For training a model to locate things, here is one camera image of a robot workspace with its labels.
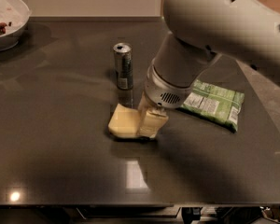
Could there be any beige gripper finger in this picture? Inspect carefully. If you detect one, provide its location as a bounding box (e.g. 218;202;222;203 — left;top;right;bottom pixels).
139;107;169;138
138;94;152;134

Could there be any yellow sponge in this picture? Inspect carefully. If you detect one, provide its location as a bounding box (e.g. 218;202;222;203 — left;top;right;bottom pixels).
107;103;158;140

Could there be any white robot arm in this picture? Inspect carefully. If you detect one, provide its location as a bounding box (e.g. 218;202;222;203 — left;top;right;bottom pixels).
137;0;280;138

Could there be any silver redbull can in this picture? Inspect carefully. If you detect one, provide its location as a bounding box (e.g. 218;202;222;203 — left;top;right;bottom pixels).
113;43;133;90

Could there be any green snack bag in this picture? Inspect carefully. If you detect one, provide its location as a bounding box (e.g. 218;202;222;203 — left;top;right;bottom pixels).
179;79;245;133

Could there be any white bowl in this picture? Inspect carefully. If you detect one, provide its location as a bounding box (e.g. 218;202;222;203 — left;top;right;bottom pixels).
0;0;31;50

